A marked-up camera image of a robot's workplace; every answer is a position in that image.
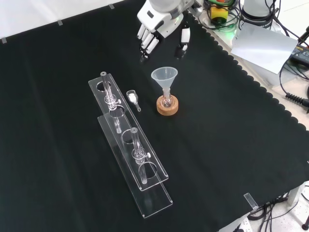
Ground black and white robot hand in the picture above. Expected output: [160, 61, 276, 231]
[137, 2, 192, 63]

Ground clear glass weighing funnel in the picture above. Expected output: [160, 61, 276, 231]
[126, 89, 142, 113]

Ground translucent plastic funnel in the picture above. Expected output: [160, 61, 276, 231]
[151, 67, 179, 98]

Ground clear acrylic funnel stand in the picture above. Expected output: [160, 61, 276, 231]
[88, 71, 174, 220]

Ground yellow stop button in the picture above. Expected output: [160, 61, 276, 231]
[209, 3, 229, 25]

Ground small round-bottom glass flask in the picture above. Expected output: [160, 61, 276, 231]
[161, 92, 173, 109]

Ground pale grey board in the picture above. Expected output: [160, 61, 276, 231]
[230, 23, 299, 74]

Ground black bench cloth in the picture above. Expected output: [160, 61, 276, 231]
[0, 11, 309, 232]

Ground black power adapter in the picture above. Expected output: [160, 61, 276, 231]
[290, 44, 309, 65]

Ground clear tape strip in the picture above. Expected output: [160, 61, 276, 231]
[243, 192, 259, 210]

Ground white power strip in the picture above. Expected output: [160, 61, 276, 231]
[230, 217, 252, 232]

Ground cork ring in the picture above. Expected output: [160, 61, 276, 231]
[156, 95, 180, 116]

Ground coiled black cable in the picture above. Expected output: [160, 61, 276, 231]
[279, 59, 309, 108]

